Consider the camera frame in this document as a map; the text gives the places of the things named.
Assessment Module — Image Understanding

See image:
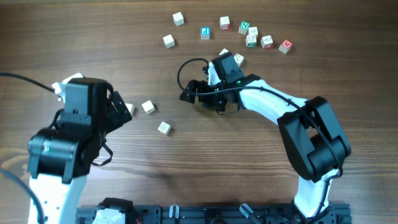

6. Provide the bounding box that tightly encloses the wooden block blue side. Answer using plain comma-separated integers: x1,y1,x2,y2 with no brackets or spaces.
158,121,172,136

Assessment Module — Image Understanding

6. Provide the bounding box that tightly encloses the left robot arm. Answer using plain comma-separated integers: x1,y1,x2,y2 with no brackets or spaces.
28,73,134,223

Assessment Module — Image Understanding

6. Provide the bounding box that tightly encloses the right black cable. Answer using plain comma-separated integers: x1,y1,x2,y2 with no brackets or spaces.
177,57,345,218

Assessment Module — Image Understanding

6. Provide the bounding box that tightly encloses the red M block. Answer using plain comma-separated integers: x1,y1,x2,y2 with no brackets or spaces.
279,40,293,54

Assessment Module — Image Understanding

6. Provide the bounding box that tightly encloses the wooden block green side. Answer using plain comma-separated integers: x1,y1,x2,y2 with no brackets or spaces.
142,100,155,114

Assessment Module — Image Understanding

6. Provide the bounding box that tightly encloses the wooden block red side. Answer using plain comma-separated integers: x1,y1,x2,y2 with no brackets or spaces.
220,16,231,30

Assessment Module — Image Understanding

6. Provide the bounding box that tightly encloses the black cable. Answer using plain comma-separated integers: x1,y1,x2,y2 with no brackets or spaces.
177,57,345,218
0,72,57,93

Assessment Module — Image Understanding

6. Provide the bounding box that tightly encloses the wooden block teal side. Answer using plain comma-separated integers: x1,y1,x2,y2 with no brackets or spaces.
219,49,229,55

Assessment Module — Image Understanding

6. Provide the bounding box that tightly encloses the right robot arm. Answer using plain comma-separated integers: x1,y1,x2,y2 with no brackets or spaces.
180,52,351,223

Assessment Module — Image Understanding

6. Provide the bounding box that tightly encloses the wooden block yellow side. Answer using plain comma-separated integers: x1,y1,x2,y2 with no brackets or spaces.
125,103,135,115

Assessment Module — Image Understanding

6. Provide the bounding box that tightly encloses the plain wooden block top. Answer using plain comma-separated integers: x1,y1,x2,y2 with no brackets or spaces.
172,12,184,26

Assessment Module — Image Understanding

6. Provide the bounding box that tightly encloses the green N block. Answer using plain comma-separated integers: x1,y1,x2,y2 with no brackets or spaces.
238,21,250,35

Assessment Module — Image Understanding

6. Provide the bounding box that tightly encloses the wooden block yellow picture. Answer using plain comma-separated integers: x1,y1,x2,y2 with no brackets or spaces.
234,54,244,67

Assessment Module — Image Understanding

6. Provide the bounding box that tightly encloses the wooden block red picture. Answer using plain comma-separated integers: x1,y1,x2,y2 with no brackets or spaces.
261,35,274,49

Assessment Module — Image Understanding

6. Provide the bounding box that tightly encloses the blue P block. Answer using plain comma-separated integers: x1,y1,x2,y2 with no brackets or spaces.
200,27,210,40

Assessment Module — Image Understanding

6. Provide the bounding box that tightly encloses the left black cable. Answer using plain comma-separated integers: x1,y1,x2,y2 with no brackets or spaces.
0,72,57,93

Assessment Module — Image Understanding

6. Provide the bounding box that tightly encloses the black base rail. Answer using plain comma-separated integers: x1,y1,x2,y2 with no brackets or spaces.
74,203,352,224

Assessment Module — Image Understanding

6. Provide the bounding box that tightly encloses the wooden block green picture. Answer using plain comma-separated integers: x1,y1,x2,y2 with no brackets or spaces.
245,34,257,48

